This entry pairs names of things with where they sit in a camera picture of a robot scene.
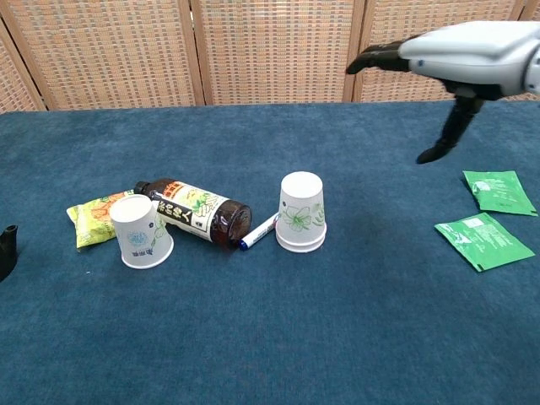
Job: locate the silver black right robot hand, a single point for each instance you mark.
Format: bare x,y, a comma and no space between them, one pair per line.
468,55

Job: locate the white paper cup green flower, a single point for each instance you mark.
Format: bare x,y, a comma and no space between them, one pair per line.
301,202

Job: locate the white paper cup blue flower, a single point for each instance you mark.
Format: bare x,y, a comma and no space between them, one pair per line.
141,236

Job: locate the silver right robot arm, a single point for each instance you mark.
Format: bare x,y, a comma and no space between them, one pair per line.
535,63

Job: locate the green sachet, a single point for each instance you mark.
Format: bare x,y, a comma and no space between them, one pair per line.
500,192
483,240

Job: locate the woven bamboo folding screen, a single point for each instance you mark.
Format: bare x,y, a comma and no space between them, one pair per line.
270,50

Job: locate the white marker blue cap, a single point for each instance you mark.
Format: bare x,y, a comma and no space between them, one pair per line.
259,232

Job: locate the brown tea bottle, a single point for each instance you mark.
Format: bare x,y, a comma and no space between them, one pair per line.
206,213

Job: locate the blue carpet table mat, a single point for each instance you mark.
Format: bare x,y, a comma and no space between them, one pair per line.
270,316

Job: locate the yellow green snack packet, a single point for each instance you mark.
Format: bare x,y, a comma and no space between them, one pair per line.
90,221

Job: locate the black flask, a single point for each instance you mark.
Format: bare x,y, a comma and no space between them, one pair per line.
6,253

